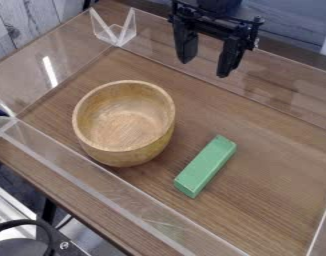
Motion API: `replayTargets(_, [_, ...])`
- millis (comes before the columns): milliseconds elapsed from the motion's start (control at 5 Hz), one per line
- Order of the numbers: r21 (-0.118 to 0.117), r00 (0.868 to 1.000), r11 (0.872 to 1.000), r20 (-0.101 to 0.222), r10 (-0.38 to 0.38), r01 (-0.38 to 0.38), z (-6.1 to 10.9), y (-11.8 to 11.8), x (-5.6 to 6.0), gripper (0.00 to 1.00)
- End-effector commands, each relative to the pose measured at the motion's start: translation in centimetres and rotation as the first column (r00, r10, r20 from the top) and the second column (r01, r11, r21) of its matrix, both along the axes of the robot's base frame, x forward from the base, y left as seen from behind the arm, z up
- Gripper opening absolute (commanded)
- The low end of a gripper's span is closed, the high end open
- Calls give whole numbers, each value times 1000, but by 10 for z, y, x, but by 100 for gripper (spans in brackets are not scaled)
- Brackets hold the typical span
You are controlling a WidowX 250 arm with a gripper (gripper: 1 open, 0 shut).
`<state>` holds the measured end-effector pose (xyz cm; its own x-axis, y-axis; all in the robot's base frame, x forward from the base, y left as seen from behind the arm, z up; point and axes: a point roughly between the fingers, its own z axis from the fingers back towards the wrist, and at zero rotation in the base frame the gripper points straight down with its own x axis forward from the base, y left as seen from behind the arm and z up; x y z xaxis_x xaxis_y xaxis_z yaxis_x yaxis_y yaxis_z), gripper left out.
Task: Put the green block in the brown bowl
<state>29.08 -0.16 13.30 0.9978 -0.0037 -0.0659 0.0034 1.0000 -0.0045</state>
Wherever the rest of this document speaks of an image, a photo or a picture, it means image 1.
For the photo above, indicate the green rectangular block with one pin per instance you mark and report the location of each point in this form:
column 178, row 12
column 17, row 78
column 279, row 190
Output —
column 200, row 170

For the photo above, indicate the clear acrylic enclosure wall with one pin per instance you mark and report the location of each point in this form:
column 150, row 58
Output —
column 261, row 207

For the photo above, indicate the clear acrylic corner bracket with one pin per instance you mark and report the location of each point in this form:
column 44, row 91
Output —
column 114, row 34

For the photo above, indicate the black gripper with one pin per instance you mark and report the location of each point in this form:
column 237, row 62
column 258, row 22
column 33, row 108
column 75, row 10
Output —
column 215, row 18

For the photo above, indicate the black metal base plate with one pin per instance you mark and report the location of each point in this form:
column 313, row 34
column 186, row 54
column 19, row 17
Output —
column 58, row 244

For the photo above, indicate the brown wooden bowl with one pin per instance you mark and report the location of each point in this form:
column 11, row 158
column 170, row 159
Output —
column 123, row 122

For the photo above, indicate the black table leg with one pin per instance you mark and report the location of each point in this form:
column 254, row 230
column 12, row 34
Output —
column 48, row 211

